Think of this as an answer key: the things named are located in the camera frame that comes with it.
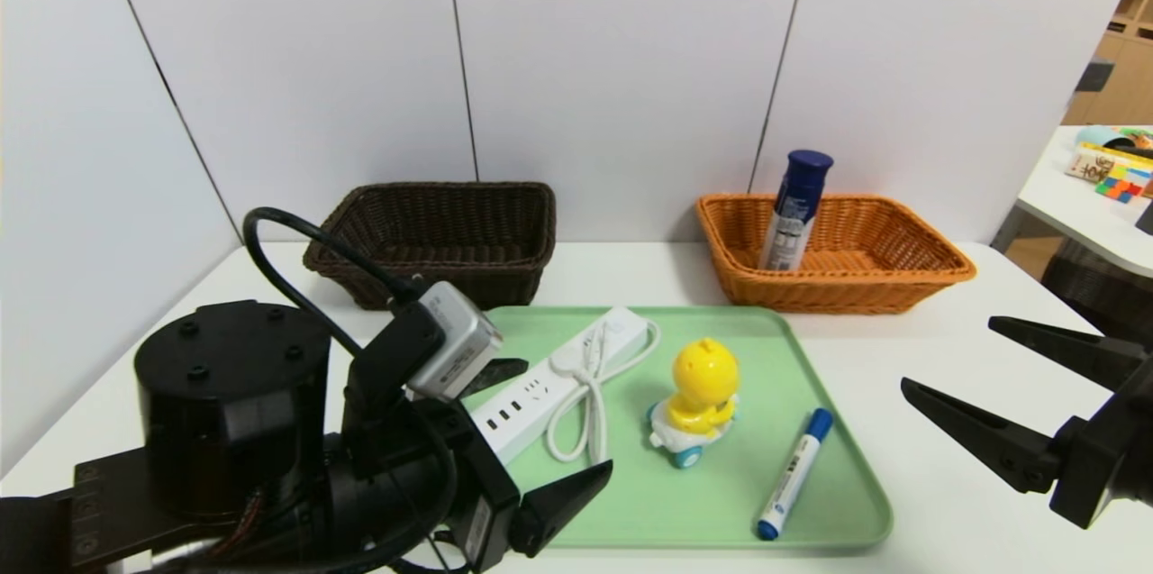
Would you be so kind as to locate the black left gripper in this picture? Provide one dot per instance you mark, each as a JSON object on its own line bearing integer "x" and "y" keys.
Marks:
{"x": 484, "y": 491}

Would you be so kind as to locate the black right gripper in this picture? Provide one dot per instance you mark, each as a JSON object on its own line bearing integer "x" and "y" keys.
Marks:
{"x": 1092, "y": 463}

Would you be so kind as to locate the yellow duck toy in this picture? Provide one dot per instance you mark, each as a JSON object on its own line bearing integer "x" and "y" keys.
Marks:
{"x": 704, "y": 376}

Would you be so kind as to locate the blue and white bottle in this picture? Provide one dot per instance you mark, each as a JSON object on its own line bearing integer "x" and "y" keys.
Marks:
{"x": 793, "y": 214}

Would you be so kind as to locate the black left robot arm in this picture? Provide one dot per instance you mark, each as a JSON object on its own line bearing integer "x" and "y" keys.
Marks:
{"x": 225, "y": 412}

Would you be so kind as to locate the orange wicker basket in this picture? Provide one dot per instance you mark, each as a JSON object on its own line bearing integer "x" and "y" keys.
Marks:
{"x": 856, "y": 290}

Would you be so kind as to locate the dark brown wicker basket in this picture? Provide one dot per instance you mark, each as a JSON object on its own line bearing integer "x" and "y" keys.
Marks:
{"x": 432, "y": 241}

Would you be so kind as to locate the black round bin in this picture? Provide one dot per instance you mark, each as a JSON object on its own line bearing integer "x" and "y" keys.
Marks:
{"x": 1099, "y": 290}

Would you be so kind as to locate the light green plastic tray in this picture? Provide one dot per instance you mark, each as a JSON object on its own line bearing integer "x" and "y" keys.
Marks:
{"x": 676, "y": 502}

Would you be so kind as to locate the white side table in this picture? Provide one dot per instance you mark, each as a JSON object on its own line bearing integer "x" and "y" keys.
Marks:
{"x": 1072, "y": 214}

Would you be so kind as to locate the small black box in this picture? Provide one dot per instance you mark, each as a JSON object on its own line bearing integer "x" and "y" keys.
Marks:
{"x": 1147, "y": 219}

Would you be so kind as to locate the colourful puzzle cube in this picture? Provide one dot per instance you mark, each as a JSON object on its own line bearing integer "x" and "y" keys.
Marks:
{"x": 1120, "y": 188}

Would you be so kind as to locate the yellow printed cardboard box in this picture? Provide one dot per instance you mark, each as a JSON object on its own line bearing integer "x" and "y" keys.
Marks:
{"x": 1088, "y": 165}

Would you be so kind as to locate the blue and white marker pen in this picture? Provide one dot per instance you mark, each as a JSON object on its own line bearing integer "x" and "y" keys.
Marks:
{"x": 794, "y": 475}

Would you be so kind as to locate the wooden shelf unit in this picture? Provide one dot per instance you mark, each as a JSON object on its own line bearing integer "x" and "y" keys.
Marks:
{"x": 1126, "y": 87}

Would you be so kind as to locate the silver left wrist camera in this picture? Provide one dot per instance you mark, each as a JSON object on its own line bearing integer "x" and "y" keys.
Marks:
{"x": 455, "y": 340}

